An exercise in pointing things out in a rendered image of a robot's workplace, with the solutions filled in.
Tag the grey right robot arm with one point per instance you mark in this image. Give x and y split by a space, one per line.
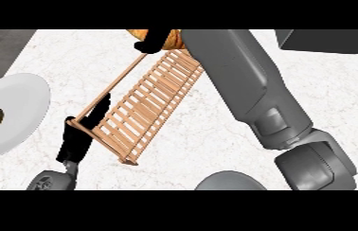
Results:
252 89

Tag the dark brown food item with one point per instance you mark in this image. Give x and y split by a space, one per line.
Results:
2 115

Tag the white round plate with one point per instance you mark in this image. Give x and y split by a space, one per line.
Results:
22 111

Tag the wooden slatted tiered shelf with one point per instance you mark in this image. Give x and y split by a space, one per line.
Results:
149 99

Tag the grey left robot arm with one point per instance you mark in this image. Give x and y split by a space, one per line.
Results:
51 179

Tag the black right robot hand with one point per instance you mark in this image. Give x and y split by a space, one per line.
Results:
152 42

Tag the dark grey flat appliance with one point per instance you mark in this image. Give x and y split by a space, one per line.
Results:
13 47

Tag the dark grey box appliance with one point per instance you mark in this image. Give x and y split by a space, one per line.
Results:
322 40

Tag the golden brown croissant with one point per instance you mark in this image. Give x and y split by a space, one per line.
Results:
176 40

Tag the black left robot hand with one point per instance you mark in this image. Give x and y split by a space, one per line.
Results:
75 143

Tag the grey rounded robot part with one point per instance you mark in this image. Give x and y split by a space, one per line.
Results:
232 181

